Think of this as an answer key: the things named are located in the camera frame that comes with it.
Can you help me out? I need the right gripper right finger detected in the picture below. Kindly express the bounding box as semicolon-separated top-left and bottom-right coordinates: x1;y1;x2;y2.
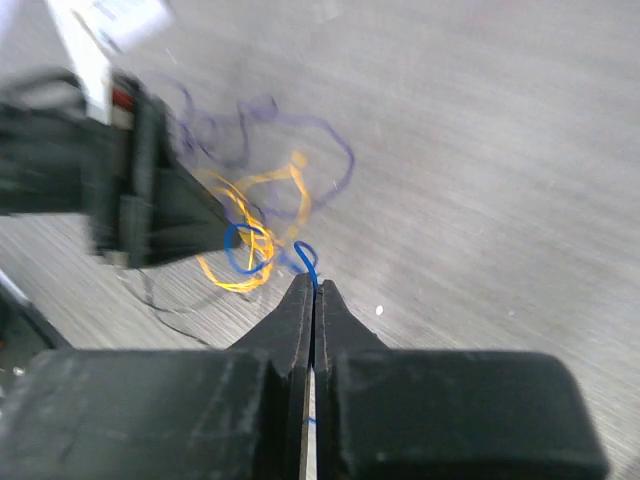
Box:
314;280;609;479

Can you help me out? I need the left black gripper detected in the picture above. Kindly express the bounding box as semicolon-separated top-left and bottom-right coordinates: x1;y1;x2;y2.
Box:
1;69;231;267

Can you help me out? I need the coloured cable pile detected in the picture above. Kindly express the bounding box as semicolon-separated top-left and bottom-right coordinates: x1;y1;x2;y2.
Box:
117;74;356;346

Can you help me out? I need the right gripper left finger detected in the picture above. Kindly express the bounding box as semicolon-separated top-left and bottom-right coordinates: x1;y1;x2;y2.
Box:
1;275;315;479

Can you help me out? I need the bright blue cable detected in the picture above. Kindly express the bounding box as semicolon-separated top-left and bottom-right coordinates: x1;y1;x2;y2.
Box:
223;223;321;291

